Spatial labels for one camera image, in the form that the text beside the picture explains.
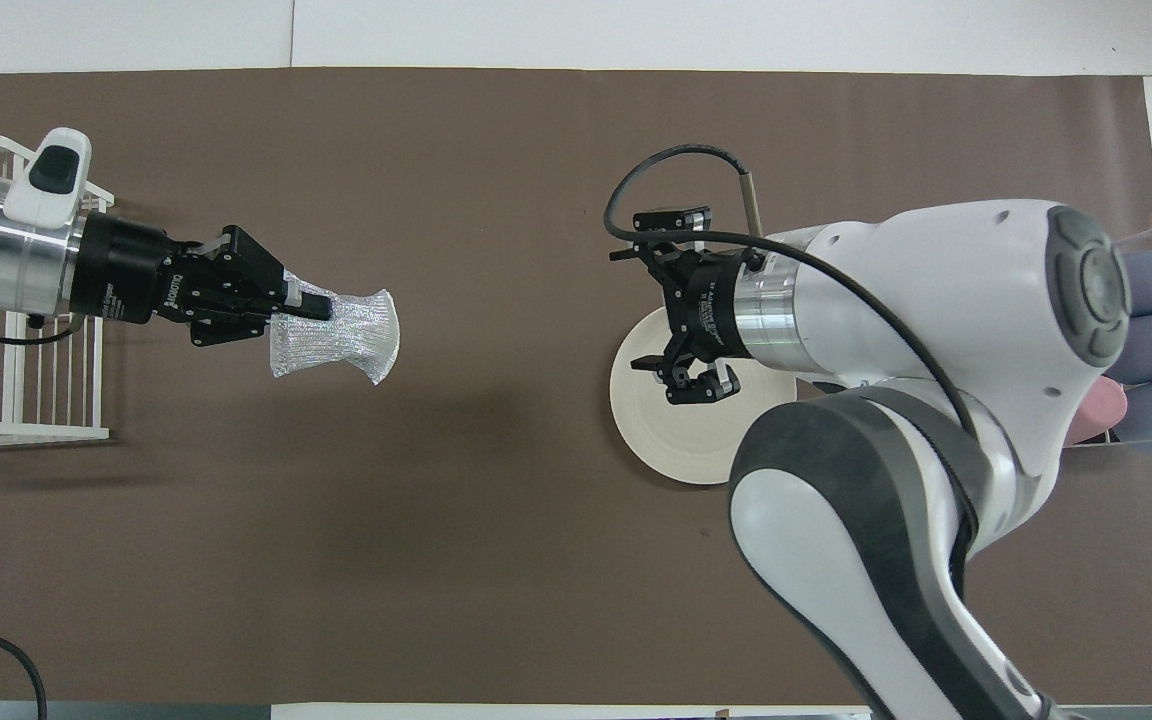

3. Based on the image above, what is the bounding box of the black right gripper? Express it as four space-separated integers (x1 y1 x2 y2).
609 205 752 404

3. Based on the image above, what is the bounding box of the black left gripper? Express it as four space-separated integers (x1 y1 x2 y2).
69 213 330 349

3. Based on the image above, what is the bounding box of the clear plastic bag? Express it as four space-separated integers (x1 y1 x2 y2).
269 288 402 388

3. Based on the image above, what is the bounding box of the cream round plate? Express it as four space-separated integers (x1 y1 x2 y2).
609 305 802 487

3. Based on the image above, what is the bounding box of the brown table mat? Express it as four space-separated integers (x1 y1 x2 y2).
0 67 1152 706

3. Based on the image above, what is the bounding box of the pink plastic cup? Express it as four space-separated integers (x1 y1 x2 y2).
1071 385 1129 441

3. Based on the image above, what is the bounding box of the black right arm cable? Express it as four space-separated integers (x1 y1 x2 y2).
604 145 982 441

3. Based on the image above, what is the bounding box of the white wire dish rack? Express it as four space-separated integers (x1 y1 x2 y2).
0 135 117 448

